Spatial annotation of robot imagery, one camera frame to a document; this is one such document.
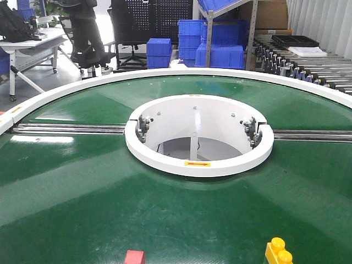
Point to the yellow toy building block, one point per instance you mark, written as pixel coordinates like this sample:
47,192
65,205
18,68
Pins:
276,253

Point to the roller conveyor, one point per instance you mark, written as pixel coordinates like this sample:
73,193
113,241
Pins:
333,71

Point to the black office chair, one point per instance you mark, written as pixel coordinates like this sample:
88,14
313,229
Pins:
124,34

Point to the black plastic tray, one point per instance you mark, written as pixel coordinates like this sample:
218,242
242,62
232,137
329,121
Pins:
294,41

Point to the white flat board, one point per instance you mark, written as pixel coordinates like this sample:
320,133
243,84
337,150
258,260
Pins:
308,51

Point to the red cube block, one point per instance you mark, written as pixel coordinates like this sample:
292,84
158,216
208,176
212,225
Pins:
135,257

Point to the person in dark clothes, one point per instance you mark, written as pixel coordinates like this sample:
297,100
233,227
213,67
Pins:
84,19

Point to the black backpack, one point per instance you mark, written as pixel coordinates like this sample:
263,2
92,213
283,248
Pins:
13,27

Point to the white office desk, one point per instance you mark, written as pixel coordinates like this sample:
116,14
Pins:
28,54

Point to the grey metal shelf rack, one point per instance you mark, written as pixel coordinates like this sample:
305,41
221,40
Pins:
210,15

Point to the white outer conveyor rim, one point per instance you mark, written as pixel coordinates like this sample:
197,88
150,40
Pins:
109,100

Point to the cardboard box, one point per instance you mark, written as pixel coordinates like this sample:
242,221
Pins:
272,15

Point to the black pegboard panel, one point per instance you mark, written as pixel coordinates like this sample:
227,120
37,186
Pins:
156,19

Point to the large blue crate on floor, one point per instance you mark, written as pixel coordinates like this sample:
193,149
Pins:
222,56

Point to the tall blue crate stack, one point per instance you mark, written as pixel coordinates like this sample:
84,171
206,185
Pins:
189,32

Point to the small blue crate stack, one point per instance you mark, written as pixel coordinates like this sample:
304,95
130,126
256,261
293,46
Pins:
158,52

